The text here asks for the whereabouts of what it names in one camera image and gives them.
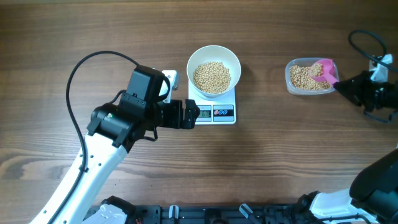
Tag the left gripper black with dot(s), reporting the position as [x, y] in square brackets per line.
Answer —
[176, 121]

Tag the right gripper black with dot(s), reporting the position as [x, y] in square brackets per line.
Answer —
[356, 86]

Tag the pink plastic measuring scoop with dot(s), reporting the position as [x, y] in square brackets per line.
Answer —
[323, 71]

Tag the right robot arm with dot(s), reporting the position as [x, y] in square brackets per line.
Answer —
[372, 196]

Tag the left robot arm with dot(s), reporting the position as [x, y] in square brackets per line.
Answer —
[112, 132]

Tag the white digital kitchen scale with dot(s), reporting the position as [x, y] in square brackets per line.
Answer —
[218, 110]

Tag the soybeans in white bowl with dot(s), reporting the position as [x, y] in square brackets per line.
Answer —
[212, 77]

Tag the white round bowl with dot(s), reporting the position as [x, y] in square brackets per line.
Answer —
[215, 53]

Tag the clear plastic container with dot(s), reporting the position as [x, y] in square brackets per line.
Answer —
[302, 62]

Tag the yellow soybeans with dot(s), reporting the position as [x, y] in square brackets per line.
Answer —
[302, 77]

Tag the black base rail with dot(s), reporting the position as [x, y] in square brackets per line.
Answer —
[174, 214]

